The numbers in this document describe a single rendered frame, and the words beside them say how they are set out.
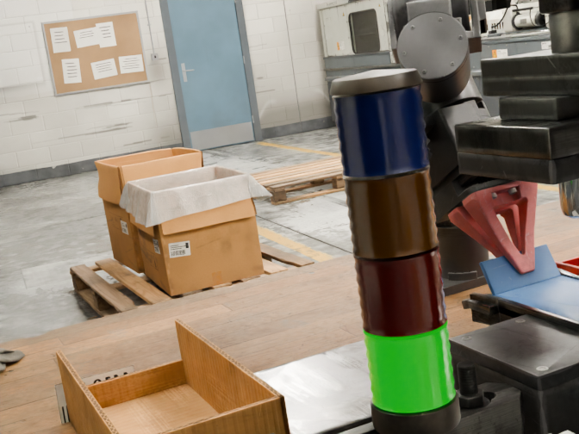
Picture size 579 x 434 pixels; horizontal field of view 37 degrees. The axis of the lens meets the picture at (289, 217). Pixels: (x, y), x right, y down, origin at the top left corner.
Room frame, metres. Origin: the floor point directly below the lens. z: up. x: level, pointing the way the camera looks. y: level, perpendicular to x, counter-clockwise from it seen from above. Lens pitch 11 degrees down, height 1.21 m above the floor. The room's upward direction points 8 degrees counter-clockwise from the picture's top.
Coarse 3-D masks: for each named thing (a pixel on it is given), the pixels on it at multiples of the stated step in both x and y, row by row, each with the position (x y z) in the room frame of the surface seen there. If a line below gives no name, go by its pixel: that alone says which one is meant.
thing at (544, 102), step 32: (544, 0) 0.60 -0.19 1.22; (576, 0) 0.59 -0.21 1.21; (576, 32) 0.59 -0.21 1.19; (480, 64) 0.65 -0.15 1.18; (512, 64) 0.62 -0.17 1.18; (544, 64) 0.59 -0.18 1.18; (576, 64) 0.56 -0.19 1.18; (512, 96) 0.61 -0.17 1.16; (544, 96) 0.58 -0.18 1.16; (576, 96) 0.57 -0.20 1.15; (480, 128) 0.60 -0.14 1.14; (512, 128) 0.57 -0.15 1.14; (544, 128) 0.54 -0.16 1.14; (576, 128) 0.54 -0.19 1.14; (480, 160) 0.60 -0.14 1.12; (512, 160) 0.57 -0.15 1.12; (544, 160) 0.54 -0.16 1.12; (576, 160) 0.54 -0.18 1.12; (576, 192) 0.55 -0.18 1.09
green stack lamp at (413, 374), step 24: (408, 336) 0.36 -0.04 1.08; (432, 336) 0.36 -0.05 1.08; (384, 360) 0.36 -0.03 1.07; (408, 360) 0.36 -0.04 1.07; (432, 360) 0.36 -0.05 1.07; (384, 384) 0.36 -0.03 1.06; (408, 384) 0.36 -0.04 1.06; (432, 384) 0.36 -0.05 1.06; (384, 408) 0.36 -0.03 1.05; (408, 408) 0.36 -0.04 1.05; (432, 408) 0.36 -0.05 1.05
